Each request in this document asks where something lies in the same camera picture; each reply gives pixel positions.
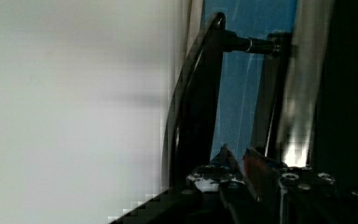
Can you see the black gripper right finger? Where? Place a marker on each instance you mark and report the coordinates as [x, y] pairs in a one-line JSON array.
[[291, 195]]

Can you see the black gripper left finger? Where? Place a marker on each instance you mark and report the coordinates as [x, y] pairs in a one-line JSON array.
[[222, 168]]

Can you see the black toaster oven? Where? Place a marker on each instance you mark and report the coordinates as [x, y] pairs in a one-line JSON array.
[[335, 143]]

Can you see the oven door with black handle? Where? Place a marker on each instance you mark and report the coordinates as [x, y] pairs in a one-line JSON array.
[[249, 84]]

